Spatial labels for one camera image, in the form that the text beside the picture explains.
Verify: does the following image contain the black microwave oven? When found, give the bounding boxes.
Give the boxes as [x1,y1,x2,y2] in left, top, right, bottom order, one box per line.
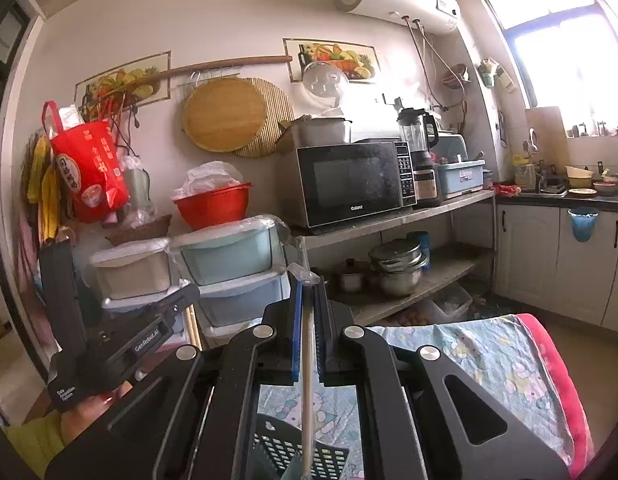
[277,139,417,231]

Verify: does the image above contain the dark green utensil basket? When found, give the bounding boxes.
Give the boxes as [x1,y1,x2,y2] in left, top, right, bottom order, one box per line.
[251,414,349,480]

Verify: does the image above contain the right pastel drawer tower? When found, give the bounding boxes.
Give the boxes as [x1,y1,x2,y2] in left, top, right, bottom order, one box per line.
[169,214,291,346]

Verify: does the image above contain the person's left hand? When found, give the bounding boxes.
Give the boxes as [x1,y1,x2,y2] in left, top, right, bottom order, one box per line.
[60,382,132,445]

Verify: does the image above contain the pastel drawer tower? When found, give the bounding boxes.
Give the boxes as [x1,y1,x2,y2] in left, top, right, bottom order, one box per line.
[169,214,291,346]
[89,237,179,314]

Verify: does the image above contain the blue hanging bin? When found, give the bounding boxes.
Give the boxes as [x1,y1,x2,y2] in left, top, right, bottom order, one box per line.
[568,208,600,243]

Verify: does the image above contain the kitchen window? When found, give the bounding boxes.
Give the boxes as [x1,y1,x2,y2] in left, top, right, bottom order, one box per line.
[484,0,618,136]

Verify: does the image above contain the stainless steel pot stack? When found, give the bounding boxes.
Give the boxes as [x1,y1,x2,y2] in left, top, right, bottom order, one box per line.
[367,238,429,297]

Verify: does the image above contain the black blender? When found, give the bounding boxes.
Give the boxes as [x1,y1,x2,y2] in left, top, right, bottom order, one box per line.
[398,107,441,207]

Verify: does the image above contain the blue dish rack box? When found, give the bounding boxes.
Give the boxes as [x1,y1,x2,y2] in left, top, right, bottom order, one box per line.
[438,160,484,200]

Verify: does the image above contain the pink blanket under cloth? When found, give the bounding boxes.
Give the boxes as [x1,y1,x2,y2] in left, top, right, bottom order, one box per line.
[517,313,595,479]

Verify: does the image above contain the white kitchen cabinets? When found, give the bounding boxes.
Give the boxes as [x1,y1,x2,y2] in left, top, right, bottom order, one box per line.
[495,204,618,333]

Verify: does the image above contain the red shopping bag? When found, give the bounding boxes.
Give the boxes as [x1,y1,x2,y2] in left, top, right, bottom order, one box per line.
[41,101,129,223]

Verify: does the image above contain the round bamboo tray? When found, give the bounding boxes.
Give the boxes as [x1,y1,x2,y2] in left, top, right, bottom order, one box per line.
[182,77,267,153]

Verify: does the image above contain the red plastic basin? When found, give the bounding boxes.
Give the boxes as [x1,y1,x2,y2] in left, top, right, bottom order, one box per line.
[173,183,251,231]

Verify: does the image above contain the hello kitty patterned tablecloth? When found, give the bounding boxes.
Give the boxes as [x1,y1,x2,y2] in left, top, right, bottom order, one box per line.
[253,313,578,480]

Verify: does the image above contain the wooden cutting board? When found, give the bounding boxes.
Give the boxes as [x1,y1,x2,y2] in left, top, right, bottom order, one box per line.
[525,106,570,174]

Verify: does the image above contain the wooden chopstick pair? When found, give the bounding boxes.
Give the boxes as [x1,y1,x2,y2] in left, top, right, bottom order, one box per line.
[287,262,320,479]

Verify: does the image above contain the left pastel drawer tower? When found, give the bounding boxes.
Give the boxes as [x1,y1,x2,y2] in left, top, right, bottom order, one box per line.
[89,237,179,314]

